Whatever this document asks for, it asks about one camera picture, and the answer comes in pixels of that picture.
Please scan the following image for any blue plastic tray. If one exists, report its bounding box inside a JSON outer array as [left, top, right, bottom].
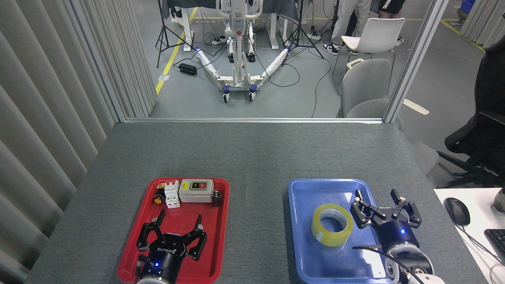
[[288, 179, 401, 284]]

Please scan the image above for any grey pleated curtain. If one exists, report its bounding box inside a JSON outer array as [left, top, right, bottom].
[[0, 0, 158, 284], [460, 0, 505, 50]]

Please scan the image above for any silver aluminium post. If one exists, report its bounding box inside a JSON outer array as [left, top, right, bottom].
[[383, 0, 450, 123]]

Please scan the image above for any black keyboard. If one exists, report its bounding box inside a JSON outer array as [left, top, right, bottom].
[[484, 229, 505, 265]]

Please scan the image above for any cream floor strip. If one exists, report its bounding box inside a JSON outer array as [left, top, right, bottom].
[[402, 99, 430, 116]]

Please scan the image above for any black office chair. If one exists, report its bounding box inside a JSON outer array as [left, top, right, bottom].
[[436, 35, 505, 189]]

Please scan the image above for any grey upholstered chair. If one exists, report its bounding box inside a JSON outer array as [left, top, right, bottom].
[[336, 58, 439, 178]]

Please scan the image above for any white desk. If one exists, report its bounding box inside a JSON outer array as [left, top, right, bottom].
[[433, 188, 505, 284]]

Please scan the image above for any white wheeled stand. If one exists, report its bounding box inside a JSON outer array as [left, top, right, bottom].
[[195, 0, 291, 104]]

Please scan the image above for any grey push button switch box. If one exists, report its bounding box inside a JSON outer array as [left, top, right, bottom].
[[178, 179, 214, 204]]

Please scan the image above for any grey rounded desk object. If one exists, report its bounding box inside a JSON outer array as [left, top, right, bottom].
[[491, 187, 505, 211]]

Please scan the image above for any person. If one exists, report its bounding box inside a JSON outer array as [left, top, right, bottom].
[[323, 0, 372, 56], [371, 0, 407, 44]]

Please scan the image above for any black floor cable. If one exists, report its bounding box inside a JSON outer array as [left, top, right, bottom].
[[252, 51, 333, 118]]

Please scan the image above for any yellow tape roll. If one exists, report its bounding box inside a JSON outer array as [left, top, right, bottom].
[[311, 204, 354, 247]]

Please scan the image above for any blue bin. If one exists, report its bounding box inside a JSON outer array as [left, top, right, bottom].
[[458, 0, 478, 20]]

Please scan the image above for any white circuit breaker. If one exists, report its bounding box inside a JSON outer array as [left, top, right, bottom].
[[164, 180, 181, 209]]

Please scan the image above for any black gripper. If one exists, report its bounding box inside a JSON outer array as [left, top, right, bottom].
[[137, 209, 208, 280], [350, 189, 422, 250]]

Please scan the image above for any black tripod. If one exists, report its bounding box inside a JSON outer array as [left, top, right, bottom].
[[155, 0, 196, 69], [282, 0, 325, 67]]

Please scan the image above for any black computer mouse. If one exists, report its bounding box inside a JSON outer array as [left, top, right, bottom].
[[443, 197, 471, 226]]

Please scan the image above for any white plastic chair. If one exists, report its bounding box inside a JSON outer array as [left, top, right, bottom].
[[333, 17, 406, 95]]

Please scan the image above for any black mouse cable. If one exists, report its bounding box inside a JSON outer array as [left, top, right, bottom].
[[458, 225, 505, 265]]

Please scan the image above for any red plastic tray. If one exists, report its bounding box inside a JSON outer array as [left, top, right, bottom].
[[117, 177, 230, 284]]

